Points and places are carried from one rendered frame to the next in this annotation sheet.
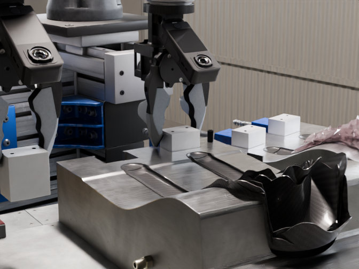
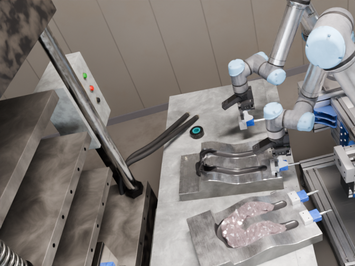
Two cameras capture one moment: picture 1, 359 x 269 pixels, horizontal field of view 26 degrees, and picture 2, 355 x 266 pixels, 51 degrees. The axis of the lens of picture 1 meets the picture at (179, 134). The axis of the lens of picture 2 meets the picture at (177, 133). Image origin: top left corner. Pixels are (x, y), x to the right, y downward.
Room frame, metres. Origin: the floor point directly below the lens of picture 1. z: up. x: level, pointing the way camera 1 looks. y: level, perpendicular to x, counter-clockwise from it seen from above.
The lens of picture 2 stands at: (1.73, -0.99, 2.26)
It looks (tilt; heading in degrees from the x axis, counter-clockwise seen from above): 41 degrees down; 139
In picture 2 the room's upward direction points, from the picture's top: 21 degrees counter-clockwise
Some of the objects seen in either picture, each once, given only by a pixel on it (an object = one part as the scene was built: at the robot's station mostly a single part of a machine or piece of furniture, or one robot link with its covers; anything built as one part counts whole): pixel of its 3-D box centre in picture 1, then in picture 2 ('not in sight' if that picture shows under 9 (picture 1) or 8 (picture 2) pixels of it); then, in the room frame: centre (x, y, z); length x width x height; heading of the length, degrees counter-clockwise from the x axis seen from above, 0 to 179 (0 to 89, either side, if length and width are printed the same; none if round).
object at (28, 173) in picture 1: (10, 163); (251, 121); (0.92, 0.21, 0.93); 0.13 x 0.05 x 0.05; 32
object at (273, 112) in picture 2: not in sight; (274, 116); (1.16, 0.01, 1.20); 0.09 x 0.08 x 0.11; 6
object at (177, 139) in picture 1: (163, 139); (285, 164); (1.18, 0.02, 0.89); 0.13 x 0.05 x 0.05; 32
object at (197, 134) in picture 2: not in sight; (196, 132); (0.59, 0.13, 0.82); 0.08 x 0.08 x 0.04
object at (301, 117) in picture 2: not in sight; (299, 117); (1.26, 0.04, 1.20); 0.11 x 0.11 x 0.08; 6
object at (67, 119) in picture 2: not in sight; (115, 169); (0.20, -0.25, 0.73); 0.30 x 0.22 x 1.47; 122
